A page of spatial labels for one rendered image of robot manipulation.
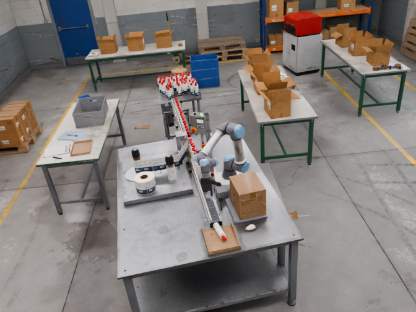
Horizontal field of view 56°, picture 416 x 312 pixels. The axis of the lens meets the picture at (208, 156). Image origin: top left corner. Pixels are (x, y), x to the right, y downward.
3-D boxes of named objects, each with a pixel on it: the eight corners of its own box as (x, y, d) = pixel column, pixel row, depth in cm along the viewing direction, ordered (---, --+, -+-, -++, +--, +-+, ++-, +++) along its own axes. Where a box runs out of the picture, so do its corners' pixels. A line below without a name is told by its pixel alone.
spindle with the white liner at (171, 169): (168, 179, 399) (163, 154, 384) (176, 177, 400) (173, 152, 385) (168, 184, 391) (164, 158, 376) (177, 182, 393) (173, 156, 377)
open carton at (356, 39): (341, 51, 745) (343, 31, 726) (363, 49, 744) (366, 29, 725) (348, 57, 712) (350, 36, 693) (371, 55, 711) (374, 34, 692)
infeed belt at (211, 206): (183, 140, 478) (182, 137, 476) (190, 139, 479) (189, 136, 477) (211, 226, 337) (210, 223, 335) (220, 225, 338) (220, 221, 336)
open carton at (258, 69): (247, 87, 626) (246, 64, 607) (274, 84, 628) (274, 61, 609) (252, 96, 593) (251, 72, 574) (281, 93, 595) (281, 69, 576)
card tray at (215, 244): (202, 231, 335) (201, 227, 333) (231, 225, 338) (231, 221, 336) (208, 255, 309) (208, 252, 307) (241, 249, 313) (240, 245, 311)
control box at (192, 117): (195, 128, 403) (193, 111, 393) (210, 130, 396) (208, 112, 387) (190, 132, 395) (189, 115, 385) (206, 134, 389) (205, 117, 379)
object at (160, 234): (117, 150, 477) (117, 148, 476) (236, 129, 497) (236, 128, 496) (117, 280, 298) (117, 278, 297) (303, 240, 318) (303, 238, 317)
